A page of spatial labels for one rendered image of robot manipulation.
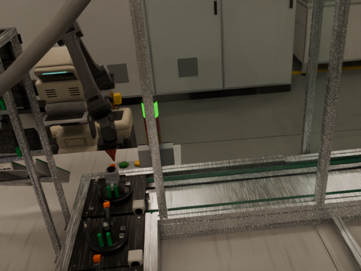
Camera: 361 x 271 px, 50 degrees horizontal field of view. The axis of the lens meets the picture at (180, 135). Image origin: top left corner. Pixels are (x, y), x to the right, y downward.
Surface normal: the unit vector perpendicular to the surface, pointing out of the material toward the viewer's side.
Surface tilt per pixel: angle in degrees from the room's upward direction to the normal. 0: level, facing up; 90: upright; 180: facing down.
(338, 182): 0
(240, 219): 90
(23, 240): 0
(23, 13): 90
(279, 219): 90
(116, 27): 90
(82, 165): 0
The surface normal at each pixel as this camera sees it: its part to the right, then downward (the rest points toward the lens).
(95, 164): -0.08, -0.87
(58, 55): -0.04, -0.31
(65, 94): 0.04, 0.61
